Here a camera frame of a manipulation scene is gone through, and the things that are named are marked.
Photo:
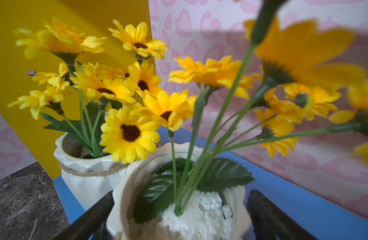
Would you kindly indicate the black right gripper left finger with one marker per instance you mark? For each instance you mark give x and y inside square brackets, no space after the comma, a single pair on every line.
[92,224]

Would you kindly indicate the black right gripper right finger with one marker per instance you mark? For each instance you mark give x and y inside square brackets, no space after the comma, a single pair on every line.
[270,222]

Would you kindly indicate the shelf sunflower pot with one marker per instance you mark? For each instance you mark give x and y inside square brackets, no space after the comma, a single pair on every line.
[284,89]
[98,108]

